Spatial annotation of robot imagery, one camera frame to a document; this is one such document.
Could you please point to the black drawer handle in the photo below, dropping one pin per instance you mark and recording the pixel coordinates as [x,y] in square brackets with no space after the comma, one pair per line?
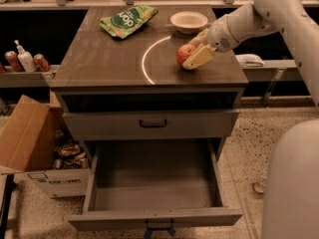
[152,123]

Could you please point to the black bar left edge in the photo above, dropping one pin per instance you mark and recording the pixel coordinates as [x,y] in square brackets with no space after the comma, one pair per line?
[5,205]

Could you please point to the red soda can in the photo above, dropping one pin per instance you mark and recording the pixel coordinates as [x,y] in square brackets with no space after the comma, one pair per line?
[42,62]
[13,60]

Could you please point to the open middle drawer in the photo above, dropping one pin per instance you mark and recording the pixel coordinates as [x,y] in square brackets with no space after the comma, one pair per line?
[154,185]

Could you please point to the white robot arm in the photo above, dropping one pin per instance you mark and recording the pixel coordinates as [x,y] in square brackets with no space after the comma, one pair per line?
[291,198]

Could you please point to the white folded cloth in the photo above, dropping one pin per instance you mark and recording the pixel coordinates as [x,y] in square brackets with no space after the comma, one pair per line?
[249,60]

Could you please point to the grey drawer cabinet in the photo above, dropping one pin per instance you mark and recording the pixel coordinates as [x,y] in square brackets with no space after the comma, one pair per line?
[100,73]

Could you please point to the blue drawer clamp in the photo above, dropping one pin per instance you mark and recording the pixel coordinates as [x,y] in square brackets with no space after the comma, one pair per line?
[159,230]

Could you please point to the brown cardboard box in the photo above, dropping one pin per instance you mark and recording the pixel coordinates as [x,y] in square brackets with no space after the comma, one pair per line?
[27,144]

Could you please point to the white pump bottle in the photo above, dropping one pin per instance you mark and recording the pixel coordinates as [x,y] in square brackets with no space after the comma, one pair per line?
[25,58]

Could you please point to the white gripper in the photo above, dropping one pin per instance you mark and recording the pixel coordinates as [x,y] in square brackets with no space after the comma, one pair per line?
[221,34]

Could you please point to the closed top drawer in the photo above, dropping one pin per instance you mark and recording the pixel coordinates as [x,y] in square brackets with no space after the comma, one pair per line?
[125,125]

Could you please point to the red apple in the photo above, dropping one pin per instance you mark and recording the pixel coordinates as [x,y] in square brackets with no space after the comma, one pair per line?
[184,52]

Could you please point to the green chip bag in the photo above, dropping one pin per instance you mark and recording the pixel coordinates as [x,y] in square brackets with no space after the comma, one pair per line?
[127,22]

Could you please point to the white paper bowl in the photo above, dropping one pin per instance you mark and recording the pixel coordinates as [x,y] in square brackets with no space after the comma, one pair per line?
[189,22]

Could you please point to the red soda can right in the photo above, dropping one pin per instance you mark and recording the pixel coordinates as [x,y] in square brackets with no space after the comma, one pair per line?
[42,62]

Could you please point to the red soda can left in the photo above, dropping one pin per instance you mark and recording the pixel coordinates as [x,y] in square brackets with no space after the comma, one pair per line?
[13,60]

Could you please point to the snack packets in box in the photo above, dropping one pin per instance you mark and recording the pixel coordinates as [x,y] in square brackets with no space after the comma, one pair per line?
[69,155]

